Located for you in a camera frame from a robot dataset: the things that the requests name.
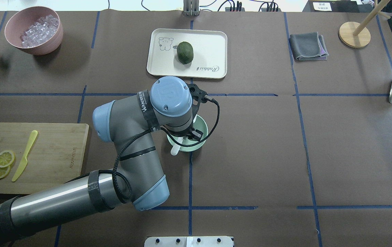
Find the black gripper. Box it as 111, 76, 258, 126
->
164, 84, 207, 142

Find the green bowl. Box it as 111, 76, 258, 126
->
167, 115, 209, 152

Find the white plastic spoon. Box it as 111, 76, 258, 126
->
170, 137, 184, 156

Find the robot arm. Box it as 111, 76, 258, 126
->
0, 76, 219, 246

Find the white rabbit tray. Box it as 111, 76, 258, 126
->
146, 28, 228, 79

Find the green avocado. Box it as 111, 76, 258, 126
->
176, 41, 194, 64

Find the grey folded cloth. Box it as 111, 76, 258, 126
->
289, 32, 329, 61

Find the bamboo cutting board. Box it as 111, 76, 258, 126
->
0, 122, 89, 194

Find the wooden stand with pole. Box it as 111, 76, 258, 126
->
338, 0, 391, 48

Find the yellow plastic knife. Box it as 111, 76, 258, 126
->
11, 130, 38, 182

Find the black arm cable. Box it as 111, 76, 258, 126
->
112, 95, 220, 203

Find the grey metal bracket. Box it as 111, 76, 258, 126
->
183, 0, 200, 16

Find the black power strip with cables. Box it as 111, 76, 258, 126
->
220, 0, 282, 12

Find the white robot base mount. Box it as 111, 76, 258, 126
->
144, 236, 235, 247

